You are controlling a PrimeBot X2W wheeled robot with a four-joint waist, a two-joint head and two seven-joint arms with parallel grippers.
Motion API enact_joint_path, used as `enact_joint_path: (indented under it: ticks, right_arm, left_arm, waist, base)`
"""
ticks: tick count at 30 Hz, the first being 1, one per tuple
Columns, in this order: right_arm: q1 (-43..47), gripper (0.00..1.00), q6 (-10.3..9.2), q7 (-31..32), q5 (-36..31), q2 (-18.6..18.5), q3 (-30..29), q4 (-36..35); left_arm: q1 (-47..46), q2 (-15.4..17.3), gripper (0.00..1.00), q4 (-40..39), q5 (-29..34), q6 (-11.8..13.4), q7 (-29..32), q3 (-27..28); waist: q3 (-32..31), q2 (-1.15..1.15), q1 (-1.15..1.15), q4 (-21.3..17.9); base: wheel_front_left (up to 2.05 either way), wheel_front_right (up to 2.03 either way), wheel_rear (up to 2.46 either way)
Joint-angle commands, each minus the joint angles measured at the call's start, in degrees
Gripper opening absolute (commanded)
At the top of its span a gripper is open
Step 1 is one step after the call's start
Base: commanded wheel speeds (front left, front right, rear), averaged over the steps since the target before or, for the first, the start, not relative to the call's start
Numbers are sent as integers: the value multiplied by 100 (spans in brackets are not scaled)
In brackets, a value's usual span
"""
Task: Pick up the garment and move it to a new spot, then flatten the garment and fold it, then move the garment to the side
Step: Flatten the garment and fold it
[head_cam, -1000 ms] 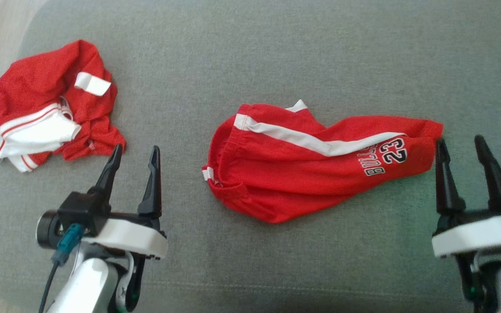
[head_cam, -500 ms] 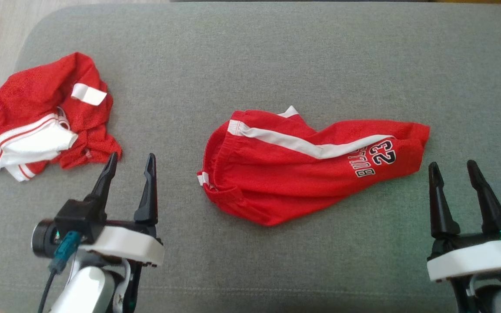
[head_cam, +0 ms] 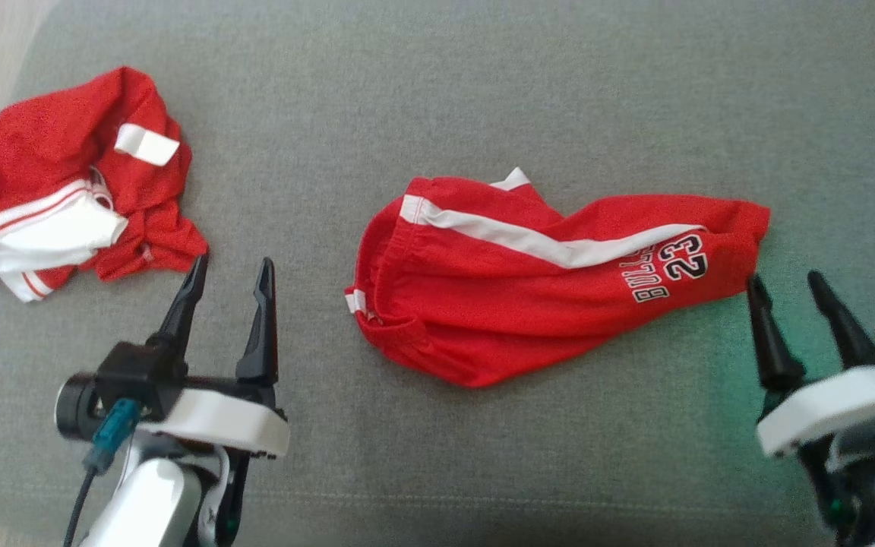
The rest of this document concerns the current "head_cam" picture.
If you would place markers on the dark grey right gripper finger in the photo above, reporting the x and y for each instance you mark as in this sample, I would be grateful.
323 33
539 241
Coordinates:
851 342
775 357

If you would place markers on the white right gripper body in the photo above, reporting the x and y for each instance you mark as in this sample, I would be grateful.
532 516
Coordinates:
832 406

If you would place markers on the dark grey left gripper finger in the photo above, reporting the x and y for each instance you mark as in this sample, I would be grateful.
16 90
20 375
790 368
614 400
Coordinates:
179 323
261 342

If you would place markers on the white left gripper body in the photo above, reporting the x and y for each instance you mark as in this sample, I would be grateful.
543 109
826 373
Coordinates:
217 418

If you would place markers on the red bulls basketball jersey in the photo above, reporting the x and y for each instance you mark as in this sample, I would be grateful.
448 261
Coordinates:
50 144

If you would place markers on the red bulls shorts number 23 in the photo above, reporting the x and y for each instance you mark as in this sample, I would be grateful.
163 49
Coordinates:
498 304

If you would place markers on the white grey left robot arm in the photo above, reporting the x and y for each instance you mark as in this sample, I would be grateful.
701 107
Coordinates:
149 501

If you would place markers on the grey fabric sofa chaise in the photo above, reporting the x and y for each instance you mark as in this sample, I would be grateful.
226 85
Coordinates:
483 91

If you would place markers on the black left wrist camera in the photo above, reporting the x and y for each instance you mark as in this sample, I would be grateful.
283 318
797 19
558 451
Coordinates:
134 372

